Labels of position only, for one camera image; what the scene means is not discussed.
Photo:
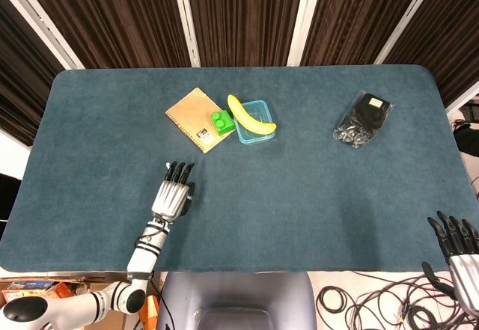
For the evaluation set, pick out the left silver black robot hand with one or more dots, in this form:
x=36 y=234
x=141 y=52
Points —
x=172 y=199

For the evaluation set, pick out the green toy building block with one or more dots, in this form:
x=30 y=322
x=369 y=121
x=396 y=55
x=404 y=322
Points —
x=223 y=123

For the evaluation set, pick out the tan spiral notebook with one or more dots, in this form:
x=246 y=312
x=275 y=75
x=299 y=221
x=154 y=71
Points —
x=191 y=113

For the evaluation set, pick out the dark brown curtain panel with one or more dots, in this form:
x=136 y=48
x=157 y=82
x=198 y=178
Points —
x=22 y=83
x=445 y=38
x=243 y=15
x=112 y=15
x=355 y=15

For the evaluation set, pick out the yellow banana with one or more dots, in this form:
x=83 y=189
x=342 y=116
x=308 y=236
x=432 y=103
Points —
x=243 y=116

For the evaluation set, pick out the white metal frame post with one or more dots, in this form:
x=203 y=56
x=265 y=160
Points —
x=464 y=101
x=187 y=19
x=303 y=19
x=408 y=15
x=45 y=23

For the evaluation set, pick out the brown cardboard box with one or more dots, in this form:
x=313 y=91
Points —
x=112 y=323

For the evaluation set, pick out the clear blue plastic container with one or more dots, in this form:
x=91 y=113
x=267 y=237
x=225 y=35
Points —
x=254 y=138

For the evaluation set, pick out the grey blue chair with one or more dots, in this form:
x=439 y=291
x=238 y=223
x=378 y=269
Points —
x=239 y=296

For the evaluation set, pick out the orange carton box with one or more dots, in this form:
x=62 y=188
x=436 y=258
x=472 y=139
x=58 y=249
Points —
x=60 y=289

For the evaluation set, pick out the plastic bag with black items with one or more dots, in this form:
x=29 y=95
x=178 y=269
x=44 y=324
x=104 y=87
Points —
x=365 y=116

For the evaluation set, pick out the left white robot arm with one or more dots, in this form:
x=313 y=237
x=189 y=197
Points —
x=144 y=251

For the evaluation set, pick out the orange plastic object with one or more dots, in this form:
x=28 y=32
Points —
x=151 y=309

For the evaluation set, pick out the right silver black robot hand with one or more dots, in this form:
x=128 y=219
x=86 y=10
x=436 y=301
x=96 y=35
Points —
x=466 y=270

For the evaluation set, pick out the black equipment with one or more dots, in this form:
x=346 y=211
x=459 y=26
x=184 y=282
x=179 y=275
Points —
x=7 y=199

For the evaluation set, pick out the blue felt table mat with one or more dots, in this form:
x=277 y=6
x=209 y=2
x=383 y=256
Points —
x=280 y=195

